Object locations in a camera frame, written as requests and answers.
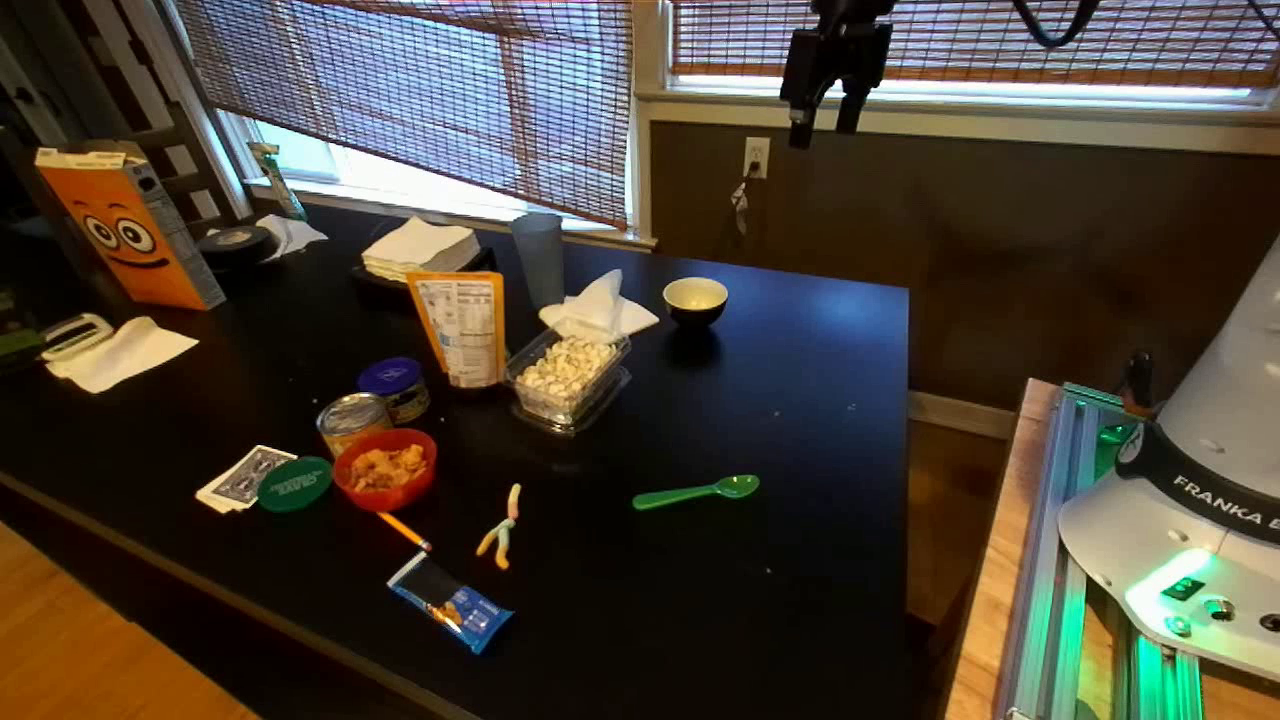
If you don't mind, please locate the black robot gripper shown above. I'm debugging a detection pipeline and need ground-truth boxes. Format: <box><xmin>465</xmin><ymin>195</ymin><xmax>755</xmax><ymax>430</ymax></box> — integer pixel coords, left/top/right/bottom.
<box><xmin>781</xmin><ymin>0</ymin><xmax>895</xmax><ymax>148</ymax></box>

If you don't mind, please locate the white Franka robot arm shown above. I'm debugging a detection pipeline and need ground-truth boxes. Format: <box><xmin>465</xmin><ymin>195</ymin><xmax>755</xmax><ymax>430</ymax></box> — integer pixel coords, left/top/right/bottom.
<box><xmin>1055</xmin><ymin>245</ymin><xmax>1280</xmax><ymax>682</ymax></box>

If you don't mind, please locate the bamboo window blind right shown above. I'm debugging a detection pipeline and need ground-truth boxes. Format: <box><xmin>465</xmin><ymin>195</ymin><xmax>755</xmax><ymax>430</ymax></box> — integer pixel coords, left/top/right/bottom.
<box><xmin>667</xmin><ymin>0</ymin><xmax>1280</xmax><ymax>87</ymax></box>

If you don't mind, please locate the black bowl white inside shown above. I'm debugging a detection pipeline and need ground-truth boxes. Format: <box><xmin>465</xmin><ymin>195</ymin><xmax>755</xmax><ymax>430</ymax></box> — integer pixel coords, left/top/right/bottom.
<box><xmin>665</xmin><ymin>276</ymin><xmax>729</xmax><ymax>328</ymax></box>

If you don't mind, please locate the crumpled white tissue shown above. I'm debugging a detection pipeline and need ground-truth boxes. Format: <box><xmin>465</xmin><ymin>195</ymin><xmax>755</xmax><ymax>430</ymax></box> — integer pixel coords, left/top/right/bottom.
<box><xmin>542</xmin><ymin>268</ymin><xmax>658</xmax><ymax>340</ymax></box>

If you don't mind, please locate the clear plastic popcorn container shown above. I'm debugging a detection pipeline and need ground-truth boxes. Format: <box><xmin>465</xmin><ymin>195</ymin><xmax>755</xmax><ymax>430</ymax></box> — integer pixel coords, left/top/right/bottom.
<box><xmin>507</xmin><ymin>333</ymin><xmax>628</xmax><ymax>436</ymax></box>

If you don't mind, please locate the green plastic spoon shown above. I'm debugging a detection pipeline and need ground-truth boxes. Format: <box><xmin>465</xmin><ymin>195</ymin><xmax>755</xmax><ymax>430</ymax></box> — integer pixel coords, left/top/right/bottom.
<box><xmin>634</xmin><ymin>474</ymin><xmax>764</xmax><ymax>513</ymax></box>

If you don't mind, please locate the blue lidded small jar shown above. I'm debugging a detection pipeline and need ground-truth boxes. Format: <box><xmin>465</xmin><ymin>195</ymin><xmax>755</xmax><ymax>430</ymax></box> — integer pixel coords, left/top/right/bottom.
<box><xmin>355</xmin><ymin>357</ymin><xmax>434</xmax><ymax>425</ymax></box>

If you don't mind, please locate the small orange white figurine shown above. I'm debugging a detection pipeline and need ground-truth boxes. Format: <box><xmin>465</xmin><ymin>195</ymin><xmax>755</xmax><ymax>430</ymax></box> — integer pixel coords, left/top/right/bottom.
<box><xmin>475</xmin><ymin>484</ymin><xmax>525</xmax><ymax>573</ymax></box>

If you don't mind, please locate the white crumpled cloth back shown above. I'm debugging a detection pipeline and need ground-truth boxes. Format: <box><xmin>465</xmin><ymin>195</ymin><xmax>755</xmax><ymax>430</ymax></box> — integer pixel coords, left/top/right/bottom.
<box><xmin>260</xmin><ymin>217</ymin><xmax>323</xmax><ymax>260</ymax></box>

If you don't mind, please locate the silver tin can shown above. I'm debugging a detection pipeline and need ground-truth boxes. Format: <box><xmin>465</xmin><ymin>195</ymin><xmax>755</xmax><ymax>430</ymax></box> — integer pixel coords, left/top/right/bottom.
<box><xmin>316</xmin><ymin>394</ymin><xmax>387</xmax><ymax>458</ymax></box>

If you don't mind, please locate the orange bowl with snacks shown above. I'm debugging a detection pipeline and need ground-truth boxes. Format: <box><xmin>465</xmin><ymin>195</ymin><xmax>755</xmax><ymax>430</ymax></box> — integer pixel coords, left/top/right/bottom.
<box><xmin>334</xmin><ymin>430</ymin><xmax>442</xmax><ymax>513</ymax></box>

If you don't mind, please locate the orange wooden stick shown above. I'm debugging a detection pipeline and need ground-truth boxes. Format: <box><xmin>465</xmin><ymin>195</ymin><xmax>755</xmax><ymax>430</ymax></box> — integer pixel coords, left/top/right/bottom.
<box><xmin>377</xmin><ymin>513</ymin><xmax>434</xmax><ymax>551</ymax></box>

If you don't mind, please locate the blue snack wrapper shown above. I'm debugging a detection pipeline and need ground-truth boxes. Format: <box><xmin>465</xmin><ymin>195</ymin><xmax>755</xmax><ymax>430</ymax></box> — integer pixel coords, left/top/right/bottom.
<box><xmin>387</xmin><ymin>551</ymin><xmax>512</xmax><ymax>657</ymax></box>

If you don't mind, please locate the green round lid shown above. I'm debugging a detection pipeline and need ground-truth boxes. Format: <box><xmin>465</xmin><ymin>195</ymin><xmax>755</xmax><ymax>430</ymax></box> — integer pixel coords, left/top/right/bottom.
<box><xmin>256</xmin><ymin>458</ymin><xmax>334</xmax><ymax>513</ymax></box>

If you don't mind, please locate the white barcode card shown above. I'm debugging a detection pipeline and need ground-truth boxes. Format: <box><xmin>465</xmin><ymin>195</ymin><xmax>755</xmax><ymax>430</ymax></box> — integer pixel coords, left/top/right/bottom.
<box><xmin>198</xmin><ymin>446</ymin><xmax>291</xmax><ymax>513</ymax></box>

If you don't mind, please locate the white paper napkin left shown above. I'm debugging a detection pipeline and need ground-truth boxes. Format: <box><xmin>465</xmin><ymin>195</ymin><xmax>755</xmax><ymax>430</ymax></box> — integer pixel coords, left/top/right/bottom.
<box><xmin>49</xmin><ymin>316</ymin><xmax>198</xmax><ymax>396</ymax></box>

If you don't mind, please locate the orange cereal box with face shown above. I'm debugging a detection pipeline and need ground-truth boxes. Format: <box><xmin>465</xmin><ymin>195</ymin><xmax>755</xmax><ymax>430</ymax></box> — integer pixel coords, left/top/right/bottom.
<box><xmin>37</xmin><ymin>148</ymin><xmax>223</xmax><ymax>314</ymax></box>

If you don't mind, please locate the small white device left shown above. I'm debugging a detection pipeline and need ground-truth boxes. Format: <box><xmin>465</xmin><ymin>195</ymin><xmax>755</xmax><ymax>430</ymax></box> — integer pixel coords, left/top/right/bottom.
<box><xmin>45</xmin><ymin>314</ymin><xmax>113</xmax><ymax>357</ymax></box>

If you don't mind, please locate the white wall power outlet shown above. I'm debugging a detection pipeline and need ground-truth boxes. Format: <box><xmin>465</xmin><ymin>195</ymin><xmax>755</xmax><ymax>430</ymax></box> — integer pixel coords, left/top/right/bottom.
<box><xmin>744</xmin><ymin>138</ymin><xmax>772</xmax><ymax>182</ymax></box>

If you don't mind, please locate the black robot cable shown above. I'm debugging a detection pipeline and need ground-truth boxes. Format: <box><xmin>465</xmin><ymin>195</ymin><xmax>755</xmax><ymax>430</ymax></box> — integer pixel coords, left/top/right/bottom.
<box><xmin>1007</xmin><ymin>0</ymin><xmax>1104</xmax><ymax>51</ymax></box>

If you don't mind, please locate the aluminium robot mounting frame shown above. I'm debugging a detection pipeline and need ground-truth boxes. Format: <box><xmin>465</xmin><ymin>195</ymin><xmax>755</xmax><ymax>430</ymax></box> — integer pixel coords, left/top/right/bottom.
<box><xmin>994</xmin><ymin>377</ymin><xmax>1212</xmax><ymax>720</ymax></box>

